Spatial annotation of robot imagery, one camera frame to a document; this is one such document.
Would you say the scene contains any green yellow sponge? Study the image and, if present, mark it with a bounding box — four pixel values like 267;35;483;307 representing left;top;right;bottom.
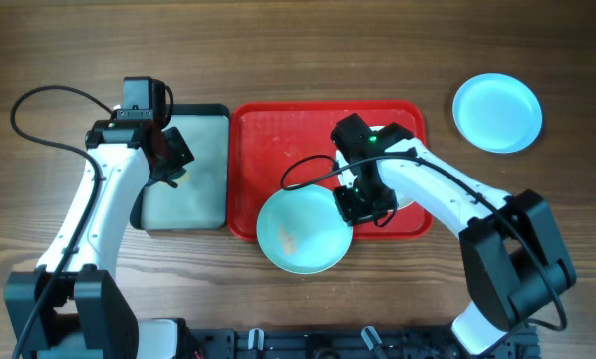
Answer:
169;168;187;180

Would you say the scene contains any light blue plate bottom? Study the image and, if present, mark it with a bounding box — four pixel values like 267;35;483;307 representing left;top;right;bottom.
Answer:
256;185;353;275

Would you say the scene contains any light blue plate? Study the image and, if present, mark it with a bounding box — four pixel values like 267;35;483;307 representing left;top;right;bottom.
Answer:
256;185;353;275
452;73;543;154

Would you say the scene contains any light blue plate top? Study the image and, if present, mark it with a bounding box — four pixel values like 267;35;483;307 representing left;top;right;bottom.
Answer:
452;73;543;154

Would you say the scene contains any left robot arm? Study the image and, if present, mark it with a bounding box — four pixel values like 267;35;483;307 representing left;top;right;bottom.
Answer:
4;120;204;358

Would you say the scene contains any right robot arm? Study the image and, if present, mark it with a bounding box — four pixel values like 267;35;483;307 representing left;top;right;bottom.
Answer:
331;114;577;356

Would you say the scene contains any black water tray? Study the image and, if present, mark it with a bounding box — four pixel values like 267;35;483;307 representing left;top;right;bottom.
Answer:
130;104;230;231

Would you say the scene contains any red plastic tray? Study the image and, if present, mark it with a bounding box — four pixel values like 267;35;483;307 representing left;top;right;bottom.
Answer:
227;100;427;242

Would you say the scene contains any white plate with stain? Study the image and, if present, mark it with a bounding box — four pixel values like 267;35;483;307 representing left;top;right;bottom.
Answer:
331;122;413;216

